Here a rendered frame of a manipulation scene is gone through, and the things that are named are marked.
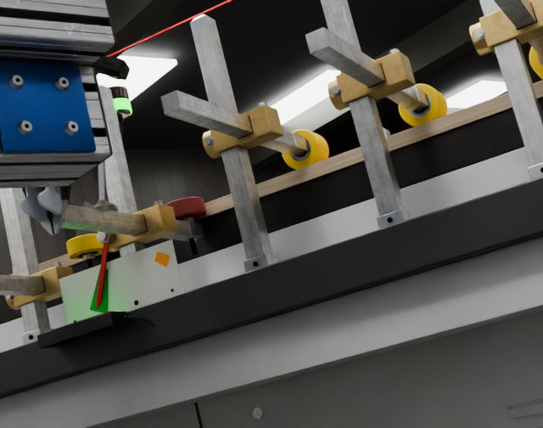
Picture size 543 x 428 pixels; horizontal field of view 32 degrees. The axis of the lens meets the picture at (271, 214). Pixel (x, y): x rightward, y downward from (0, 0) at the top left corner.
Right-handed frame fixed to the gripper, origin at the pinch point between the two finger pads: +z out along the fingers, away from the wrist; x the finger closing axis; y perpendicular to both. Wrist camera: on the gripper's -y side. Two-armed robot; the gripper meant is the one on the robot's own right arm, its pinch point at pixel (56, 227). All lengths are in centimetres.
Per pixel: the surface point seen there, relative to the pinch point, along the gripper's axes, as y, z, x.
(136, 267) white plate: -23.8, 5.2, -2.4
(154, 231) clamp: -23.7, -0.1, 3.1
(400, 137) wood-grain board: -46, -7, 45
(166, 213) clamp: -25.8, -3.0, 5.1
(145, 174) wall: -678, -229, -391
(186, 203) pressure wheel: -38.4, -7.1, 2.5
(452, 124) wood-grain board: -46, -6, 55
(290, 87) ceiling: -674, -256, -214
